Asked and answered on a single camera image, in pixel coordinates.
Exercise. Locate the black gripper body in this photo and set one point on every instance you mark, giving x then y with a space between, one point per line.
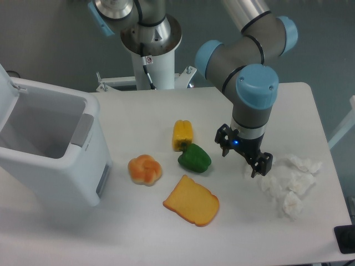
248 148

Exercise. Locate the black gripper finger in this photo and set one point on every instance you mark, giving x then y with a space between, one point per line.
222 138
262 164

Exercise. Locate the white trash can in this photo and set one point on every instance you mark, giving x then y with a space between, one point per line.
53 143

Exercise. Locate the white trash can lid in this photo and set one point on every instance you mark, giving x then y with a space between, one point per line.
10 92

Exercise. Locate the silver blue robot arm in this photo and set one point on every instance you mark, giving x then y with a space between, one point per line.
239 71

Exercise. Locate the green bell pepper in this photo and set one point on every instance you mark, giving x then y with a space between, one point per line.
195 159

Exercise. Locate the yellow bell pepper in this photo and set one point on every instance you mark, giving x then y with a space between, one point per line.
182 135

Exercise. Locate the toast bread slice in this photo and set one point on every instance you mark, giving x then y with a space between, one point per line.
192 202

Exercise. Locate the knotted bread roll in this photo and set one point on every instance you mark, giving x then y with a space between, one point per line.
144 170

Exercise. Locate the black device at edge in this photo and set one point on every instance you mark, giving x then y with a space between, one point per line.
345 238

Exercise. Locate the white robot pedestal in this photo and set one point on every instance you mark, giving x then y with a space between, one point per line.
152 49

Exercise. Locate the white frame at right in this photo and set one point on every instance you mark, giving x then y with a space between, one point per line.
343 127

